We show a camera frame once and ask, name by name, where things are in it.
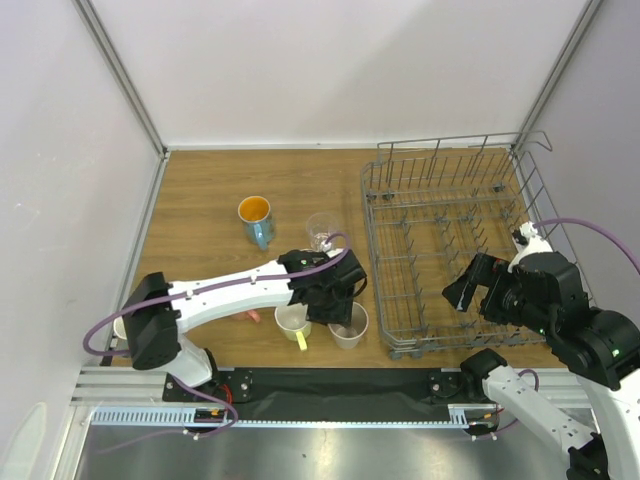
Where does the beige paper cup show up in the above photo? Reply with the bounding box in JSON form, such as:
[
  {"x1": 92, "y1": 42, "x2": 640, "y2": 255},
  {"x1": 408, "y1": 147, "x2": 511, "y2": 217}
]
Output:
[{"x1": 328, "y1": 311, "x2": 369, "y2": 350}]

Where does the steel tumbler brown band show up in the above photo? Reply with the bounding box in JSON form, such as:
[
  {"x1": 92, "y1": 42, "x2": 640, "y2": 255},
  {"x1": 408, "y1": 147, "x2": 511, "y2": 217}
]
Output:
[{"x1": 113, "y1": 317, "x2": 127, "y2": 340}]

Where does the blue mug orange inside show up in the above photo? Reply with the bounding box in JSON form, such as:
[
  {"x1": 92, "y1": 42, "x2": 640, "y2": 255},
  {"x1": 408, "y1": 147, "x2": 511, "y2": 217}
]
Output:
[{"x1": 237, "y1": 196, "x2": 275, "y2": 251}]

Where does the grey wire dish rack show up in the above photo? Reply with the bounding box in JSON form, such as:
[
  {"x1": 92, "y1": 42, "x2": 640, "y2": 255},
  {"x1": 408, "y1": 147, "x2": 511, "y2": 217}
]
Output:
[{"x1": 360, "y1": 130, "x2": 574, "y2": 360}]

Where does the pink floral mug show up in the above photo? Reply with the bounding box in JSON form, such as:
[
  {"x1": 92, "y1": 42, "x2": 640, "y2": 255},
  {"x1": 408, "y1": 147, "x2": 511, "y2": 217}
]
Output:
[{"x1": 233, "y1": 310, "x2": 261, "y2": 323}]

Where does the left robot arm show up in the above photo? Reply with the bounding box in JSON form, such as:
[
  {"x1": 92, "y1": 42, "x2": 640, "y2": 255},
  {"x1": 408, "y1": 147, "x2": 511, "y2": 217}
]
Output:
[{"x1": 121, "y1": 248, "x2": 367, "y2": 401}]

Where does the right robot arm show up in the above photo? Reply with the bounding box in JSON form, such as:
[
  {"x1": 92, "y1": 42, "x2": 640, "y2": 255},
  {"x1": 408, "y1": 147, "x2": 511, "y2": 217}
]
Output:
[{"x1": 442, "y1": 252, "x2": 639, "y2": 479}]

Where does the black base mat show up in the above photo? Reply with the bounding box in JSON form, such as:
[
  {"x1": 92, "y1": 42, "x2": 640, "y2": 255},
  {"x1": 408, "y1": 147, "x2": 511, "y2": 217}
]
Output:
[{"x1": 162, "y1": 367, "x2": 481, "y2": 422}]

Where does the white cable duct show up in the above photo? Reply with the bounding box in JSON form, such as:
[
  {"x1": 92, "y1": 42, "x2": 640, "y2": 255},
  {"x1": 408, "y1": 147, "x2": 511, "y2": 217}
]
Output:
[{"x1": 91, "y1": 406, "x2": 196, "y2": 427}]

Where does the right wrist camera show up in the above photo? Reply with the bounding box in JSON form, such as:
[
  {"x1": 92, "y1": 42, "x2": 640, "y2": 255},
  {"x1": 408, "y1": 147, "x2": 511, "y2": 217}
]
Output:
[{"x1": 507, "y1": 221, "x2": 553, "y2": 273}]

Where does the clear plastic cup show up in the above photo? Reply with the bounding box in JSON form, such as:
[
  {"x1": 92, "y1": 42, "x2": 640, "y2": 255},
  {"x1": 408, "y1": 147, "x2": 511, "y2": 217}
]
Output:
[{"x1": 306, "y1": 212, "x2": 339, "y2": 252}]

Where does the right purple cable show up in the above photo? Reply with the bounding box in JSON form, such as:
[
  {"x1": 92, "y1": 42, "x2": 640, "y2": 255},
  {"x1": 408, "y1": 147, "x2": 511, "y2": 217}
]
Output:
[{"x1": 537, "y1": 218, "x2": 640, "y2": 276}]

